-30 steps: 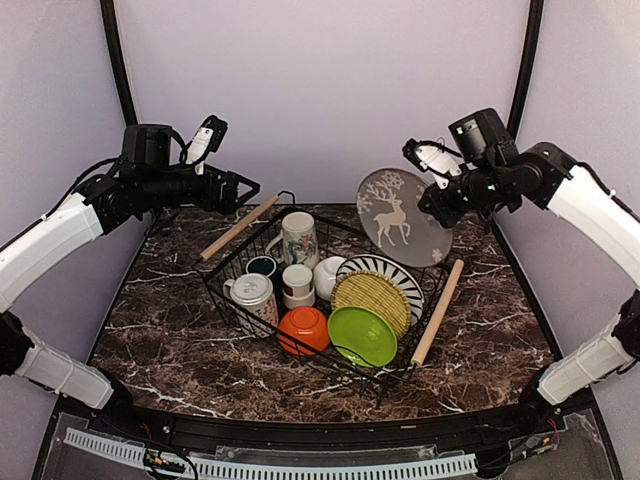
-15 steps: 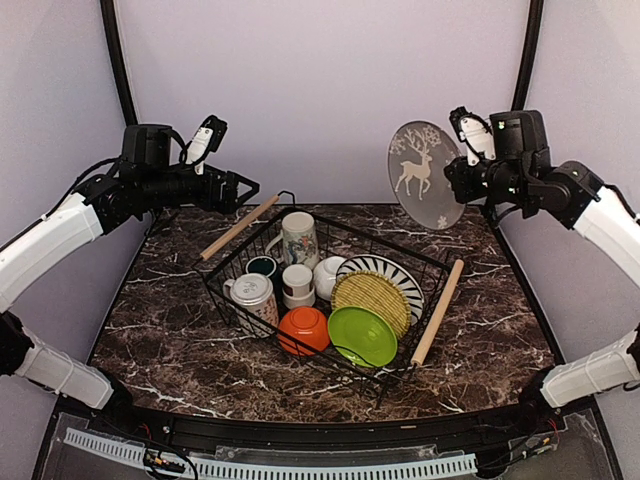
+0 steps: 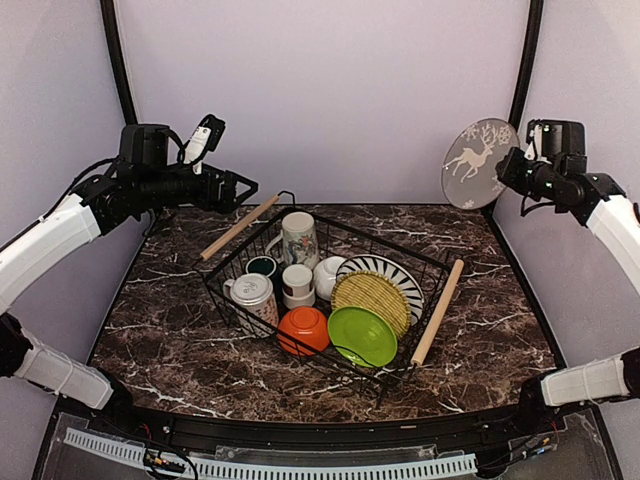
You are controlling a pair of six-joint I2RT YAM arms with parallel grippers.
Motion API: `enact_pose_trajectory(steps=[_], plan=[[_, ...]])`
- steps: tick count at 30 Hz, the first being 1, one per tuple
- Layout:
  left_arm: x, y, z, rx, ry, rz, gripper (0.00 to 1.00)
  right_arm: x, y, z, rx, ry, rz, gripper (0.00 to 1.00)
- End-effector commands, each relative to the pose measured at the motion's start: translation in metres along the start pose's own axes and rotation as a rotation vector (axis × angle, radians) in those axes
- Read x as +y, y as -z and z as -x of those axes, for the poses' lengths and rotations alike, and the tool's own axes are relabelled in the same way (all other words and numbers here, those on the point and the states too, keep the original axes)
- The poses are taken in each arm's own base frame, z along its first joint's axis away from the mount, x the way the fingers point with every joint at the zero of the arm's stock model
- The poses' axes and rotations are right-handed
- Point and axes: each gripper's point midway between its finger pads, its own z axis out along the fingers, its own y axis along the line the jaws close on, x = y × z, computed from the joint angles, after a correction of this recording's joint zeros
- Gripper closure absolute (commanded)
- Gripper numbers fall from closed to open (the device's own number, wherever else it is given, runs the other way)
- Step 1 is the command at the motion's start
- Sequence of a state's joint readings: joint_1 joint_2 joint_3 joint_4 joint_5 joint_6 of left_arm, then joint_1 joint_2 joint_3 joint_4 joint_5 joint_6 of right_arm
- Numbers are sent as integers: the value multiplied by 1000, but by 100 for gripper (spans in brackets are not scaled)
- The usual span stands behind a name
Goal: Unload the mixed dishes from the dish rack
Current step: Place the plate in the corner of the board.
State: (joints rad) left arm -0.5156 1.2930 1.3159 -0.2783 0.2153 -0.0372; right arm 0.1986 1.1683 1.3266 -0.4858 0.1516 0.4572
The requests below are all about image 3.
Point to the wooden rack handle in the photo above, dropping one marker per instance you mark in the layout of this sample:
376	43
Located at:
438	314
252	216

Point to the right wooden rack handle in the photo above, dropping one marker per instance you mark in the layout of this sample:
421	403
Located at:
438	314

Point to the orange bowl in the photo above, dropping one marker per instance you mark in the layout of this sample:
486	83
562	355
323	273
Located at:
303	331

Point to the white slotted cable duct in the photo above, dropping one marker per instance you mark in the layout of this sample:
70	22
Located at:
237	463

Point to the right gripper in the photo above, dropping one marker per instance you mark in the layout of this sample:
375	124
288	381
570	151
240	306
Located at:
508	172

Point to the white ribbed bowl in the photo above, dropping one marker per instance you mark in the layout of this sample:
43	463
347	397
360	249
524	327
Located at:
325	275

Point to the black white striped plate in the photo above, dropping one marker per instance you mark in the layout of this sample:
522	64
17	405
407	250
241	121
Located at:
393	272

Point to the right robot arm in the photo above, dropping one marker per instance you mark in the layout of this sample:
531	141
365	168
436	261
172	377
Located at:
551	171

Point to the yellow woven pattern plate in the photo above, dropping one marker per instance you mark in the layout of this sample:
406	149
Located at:
374	292

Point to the white brown striped cup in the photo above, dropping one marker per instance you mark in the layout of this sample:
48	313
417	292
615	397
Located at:
298	287

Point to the tall dragon pattern mug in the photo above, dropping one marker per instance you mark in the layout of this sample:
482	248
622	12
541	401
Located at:
297	242

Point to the white leaf pattern mug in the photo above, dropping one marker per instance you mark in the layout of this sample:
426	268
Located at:
254	303

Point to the lime green plate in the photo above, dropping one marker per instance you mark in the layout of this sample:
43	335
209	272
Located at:
362	336

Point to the dark green cup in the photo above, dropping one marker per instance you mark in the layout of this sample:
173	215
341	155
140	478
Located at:
264	265

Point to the left wooden rack handle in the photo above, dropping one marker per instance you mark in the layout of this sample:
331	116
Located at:
252	216

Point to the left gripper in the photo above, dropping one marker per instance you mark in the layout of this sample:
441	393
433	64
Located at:
226	203

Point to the black front rail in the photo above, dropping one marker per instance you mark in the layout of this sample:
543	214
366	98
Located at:
200	433

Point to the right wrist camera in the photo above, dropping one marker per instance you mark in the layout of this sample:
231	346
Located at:
534	131

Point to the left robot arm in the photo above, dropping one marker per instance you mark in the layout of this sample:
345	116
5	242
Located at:
153	170

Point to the grey deer pattern plate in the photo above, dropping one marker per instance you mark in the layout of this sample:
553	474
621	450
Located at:
468	177

